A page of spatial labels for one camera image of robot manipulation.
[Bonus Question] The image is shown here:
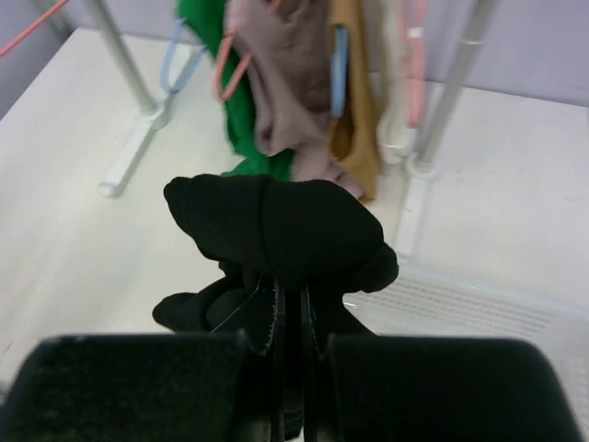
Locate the white tank top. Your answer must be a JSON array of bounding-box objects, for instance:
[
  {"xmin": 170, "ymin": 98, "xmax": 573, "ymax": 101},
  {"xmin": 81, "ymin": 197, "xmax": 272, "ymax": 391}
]
[{"xmin": 376, "ymin": 1, "xmax": 416, "ymax": 166}]

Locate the green tank top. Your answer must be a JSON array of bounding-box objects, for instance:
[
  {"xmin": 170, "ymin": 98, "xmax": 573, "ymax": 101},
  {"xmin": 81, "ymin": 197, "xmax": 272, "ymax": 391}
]
[{"xmin": 176, "ymin": 1, "xmax": 293, "ymax": 181}]

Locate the pink tank top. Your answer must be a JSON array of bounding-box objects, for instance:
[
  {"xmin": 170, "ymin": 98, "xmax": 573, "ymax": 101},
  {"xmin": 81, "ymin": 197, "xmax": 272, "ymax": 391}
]
[{"xmin": 225, "ymin": 1, "xmax": 364, "ymax": 197}]

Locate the pink hanger of white top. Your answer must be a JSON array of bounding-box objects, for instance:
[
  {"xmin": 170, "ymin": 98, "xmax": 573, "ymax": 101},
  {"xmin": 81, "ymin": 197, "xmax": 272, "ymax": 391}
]
[{"xmin": 400, "ymin": 1, "xmax": 426, "ymax": 128}]

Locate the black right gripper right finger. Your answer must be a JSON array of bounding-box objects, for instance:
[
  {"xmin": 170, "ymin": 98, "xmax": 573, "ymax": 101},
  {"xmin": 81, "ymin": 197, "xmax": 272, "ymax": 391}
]
[{"xmin": 300, "ymin": 290, "xmax": 583, "ymax": 441}]

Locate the pink wire hanger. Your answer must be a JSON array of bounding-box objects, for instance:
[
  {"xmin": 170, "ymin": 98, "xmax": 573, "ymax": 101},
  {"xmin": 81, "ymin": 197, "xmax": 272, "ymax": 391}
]
[{"xmin": 0, "ymin": 0, "xmax": 69, "ymax": 57}]

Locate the blue hanger of brown top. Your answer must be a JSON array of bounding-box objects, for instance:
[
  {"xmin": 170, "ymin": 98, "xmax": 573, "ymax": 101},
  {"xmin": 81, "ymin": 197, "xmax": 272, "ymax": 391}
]
[{"xmin": 330, "ymin": 25, "xmax": 349, "ymax": 119}]

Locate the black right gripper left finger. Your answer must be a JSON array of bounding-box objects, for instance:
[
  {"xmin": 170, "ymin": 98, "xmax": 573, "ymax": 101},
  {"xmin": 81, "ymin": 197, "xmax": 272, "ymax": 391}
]
[{"xmin": 1, "ymin": 281, "xmax": 285, "ymax": 441}]

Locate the white laundry basket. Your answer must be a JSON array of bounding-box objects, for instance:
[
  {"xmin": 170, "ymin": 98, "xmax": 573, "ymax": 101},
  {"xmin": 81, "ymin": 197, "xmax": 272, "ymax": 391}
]
[{"xmin": 343, "ymin": 262, "xmax": 588, "ymax": 435}]

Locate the brown tank top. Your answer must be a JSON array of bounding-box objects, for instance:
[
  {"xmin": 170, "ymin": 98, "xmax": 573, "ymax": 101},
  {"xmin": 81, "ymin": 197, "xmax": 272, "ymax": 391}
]
[{"xmin": 328, "ymin": 1, "xmax": 381, "ymax": 203}]

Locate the white clothes rack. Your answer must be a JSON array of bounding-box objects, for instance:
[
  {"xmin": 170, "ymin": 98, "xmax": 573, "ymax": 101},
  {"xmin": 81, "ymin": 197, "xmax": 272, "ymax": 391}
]
[{"xmin": 86, "ymin": 0, "xmax": 499, "ymax": 261}]

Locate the black tank top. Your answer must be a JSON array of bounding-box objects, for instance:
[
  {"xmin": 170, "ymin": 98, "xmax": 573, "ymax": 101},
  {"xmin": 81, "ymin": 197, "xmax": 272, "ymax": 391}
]
[{"xmin": 152, "ymin": 174, "xmax": 398, "ymax": 345}]

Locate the blue wire hanger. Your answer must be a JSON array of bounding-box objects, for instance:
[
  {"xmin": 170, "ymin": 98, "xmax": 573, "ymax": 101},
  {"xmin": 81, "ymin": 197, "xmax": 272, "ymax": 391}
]
[{"xmin": 159, "ymin": 17, "xmax": 208, "ymax": 95}]

